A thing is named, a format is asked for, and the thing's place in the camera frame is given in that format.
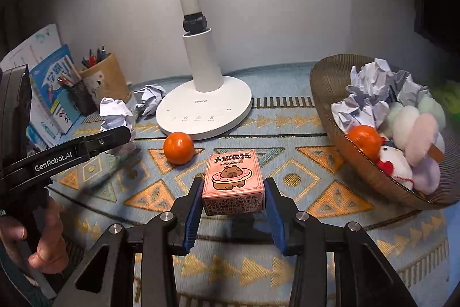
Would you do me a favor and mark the white workbook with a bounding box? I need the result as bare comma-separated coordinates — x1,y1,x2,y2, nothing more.
0,24,62,74

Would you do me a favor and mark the orange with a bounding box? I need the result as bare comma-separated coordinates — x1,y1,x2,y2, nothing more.
347,125,383,162
163,132,195,164

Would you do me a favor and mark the beige pen holder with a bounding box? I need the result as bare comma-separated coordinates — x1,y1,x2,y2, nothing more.
79,53,130,102

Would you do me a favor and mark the bunch of pencils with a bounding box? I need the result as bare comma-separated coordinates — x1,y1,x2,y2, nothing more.
57,57,84,88

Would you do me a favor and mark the bunch of coloured pens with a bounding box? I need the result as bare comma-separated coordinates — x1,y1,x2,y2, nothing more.
81,45,109,69

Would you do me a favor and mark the blue workbook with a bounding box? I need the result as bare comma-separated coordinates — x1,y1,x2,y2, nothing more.
29,44,87,135

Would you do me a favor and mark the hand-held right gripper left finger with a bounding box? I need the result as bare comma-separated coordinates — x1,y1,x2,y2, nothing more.
52,178,205,307

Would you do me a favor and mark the red and white plush toy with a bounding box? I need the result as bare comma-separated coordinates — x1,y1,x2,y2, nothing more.
375,143,414,190

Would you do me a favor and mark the amber ribbed glass bowl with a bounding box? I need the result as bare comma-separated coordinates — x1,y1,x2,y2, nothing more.
310,55,460,210

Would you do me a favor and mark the person's left hand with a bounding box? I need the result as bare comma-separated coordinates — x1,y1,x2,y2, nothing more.
0,198,70,273

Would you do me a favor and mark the green yellow cloth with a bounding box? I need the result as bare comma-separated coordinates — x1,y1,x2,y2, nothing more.
431,79,460,110

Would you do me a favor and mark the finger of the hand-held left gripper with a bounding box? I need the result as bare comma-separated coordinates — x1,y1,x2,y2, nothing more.
85,126,132,155

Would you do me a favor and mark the pink white green dango plush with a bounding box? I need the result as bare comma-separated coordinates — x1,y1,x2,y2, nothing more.
411,95,447,195
379,101,446,167

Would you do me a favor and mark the blue patterned mat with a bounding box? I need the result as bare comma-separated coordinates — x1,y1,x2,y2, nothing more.
47,64,450,307

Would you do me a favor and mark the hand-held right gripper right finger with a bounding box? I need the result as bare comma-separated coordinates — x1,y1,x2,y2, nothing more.
264,178,417,307

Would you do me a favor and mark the pink card box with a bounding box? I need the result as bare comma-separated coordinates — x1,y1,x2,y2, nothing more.
201,150,267,217

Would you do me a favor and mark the white desk lamp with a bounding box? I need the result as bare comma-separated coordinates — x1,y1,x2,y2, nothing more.
156,0,253,140

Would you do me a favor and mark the black mesh pen holder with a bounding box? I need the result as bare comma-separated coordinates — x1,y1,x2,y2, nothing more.
66,79,98,116

